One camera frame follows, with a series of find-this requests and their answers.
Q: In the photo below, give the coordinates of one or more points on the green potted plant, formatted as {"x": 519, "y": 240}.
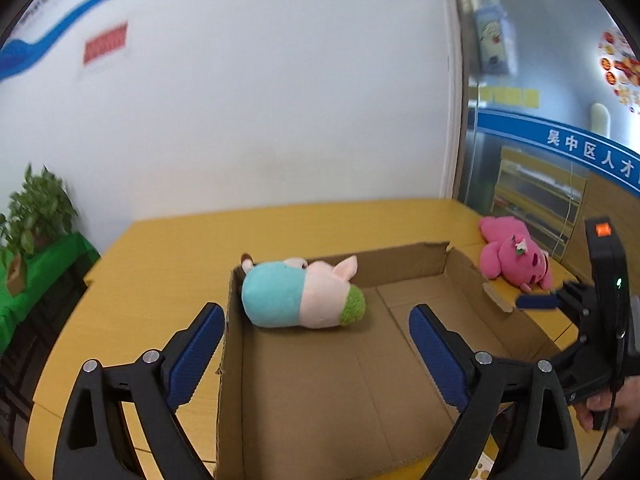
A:
{"x": 37, "y": 205}

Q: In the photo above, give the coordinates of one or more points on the teal and pink pig plush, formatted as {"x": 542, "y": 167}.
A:
{"x": 290, "y": 295}

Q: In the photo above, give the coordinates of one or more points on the brown cardboard box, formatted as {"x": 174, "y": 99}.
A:
{"x": 310, "y": 385}

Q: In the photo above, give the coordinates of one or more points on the red wall sign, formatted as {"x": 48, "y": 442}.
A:
{"x": 106, "y": 42}

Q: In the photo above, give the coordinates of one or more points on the pink plush toy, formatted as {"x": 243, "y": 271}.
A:
{"x": 510, "y": 255}

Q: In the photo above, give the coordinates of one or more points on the person's right hand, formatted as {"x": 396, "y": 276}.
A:
{"x": 592, "y": 410}

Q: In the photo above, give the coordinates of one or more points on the red window stickers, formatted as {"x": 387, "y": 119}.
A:
{"x": 622, "y": 65}

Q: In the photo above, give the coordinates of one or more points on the white oblong object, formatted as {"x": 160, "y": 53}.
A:
{"x": 601, "y": 119}

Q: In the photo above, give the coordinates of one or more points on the yellow framed shelf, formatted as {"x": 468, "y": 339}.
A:
{"x": 540, "y": 200}

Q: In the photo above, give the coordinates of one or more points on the white dotted sheet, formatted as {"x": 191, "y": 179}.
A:
{"x": 484, "y": 467}

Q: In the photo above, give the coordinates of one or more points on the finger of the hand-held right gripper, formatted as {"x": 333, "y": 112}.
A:
{"x": 575, "y": 365}
{"x": 537, "y": 301}

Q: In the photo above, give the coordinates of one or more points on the yellow wooden desktop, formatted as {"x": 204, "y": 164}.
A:
{"x": 175, "y": 260}

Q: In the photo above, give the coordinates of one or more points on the dark side cabinet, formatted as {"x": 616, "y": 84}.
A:
{"x": 30, "y": 360}

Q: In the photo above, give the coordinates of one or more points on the blue banner strip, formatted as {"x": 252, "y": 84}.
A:
{"x": 550, "y": 137}

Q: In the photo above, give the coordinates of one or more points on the blue cartoon poster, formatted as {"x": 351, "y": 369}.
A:
{"x": 492, "y": 35}

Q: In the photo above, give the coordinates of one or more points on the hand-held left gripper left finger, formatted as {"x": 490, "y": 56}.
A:
{"x": 197, "y": 355}

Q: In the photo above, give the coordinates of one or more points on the row of yellow sticky notes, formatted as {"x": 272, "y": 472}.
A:
{"x": 505, "y": 95}

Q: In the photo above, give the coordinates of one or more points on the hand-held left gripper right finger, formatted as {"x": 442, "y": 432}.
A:
{"x": 435, "y": 355}

